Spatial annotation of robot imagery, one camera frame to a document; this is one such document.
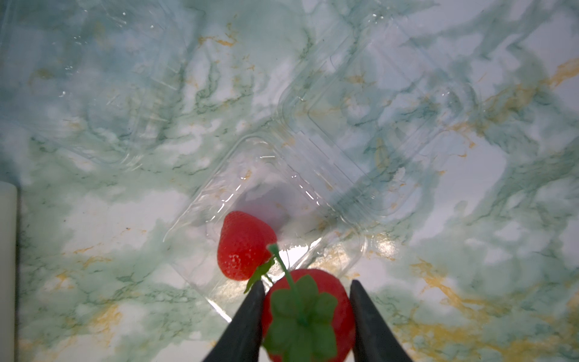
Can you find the white perforated plastic basket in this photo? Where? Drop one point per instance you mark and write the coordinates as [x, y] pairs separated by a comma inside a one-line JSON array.
[[8, 269]]

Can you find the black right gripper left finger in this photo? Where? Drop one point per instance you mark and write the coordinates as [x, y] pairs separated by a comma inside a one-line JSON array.
[[242, 338]]

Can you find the red strawberry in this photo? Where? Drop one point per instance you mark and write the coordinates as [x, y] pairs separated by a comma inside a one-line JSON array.
[[307, 316], [243, 245]]

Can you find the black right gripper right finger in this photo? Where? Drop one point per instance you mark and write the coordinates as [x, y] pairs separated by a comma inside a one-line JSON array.
[[374, 339]]

